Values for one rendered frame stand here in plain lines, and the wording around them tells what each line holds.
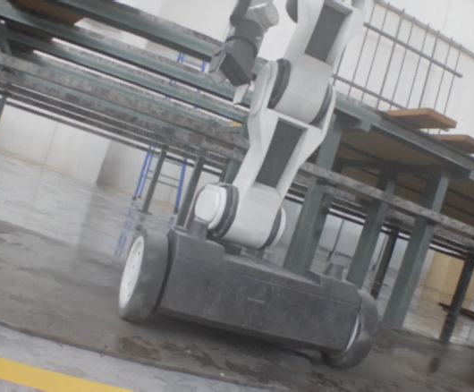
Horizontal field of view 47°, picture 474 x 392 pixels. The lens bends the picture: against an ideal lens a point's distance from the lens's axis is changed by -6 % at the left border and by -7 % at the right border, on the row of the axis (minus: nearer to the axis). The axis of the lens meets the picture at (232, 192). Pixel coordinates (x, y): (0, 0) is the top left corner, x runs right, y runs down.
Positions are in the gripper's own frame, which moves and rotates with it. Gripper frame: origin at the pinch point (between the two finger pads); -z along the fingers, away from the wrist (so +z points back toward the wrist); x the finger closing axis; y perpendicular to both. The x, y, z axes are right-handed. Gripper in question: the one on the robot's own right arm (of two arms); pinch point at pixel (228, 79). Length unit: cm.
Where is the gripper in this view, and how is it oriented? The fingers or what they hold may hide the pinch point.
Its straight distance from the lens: 137.6
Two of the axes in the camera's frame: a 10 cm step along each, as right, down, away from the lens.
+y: 8.1, -1.1, -5.7
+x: -5.2, -5.9, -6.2
